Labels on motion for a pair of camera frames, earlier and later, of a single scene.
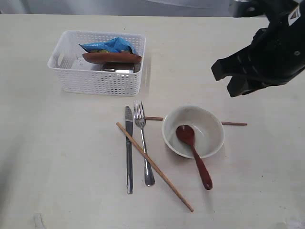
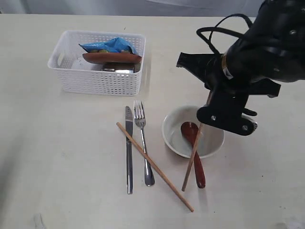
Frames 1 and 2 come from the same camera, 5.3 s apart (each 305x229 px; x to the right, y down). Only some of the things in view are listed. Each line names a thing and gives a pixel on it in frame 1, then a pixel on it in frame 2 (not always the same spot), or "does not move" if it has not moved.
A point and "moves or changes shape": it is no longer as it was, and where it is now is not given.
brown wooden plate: x=111 y=58 does not move
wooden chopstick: x=154 y=165 does not move
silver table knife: x=129 y=130 does not move
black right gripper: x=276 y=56 → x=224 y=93
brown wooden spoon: x=187 y=133 moves or changes shape
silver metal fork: x=140 y=118 does not move
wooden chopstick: x=223 y=122 → x=198 y=142
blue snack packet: x=116 y=45 does not move
